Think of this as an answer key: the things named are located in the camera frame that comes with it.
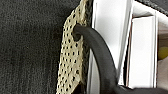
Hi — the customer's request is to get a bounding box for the white box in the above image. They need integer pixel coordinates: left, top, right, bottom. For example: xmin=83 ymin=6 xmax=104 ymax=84
xmin=126 ymin=14 xmax=158 ymax=90

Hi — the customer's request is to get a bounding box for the yellow plush toy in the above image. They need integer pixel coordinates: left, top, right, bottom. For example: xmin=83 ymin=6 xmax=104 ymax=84
xmin=157 ymin=45 xmax=168 ymax=62

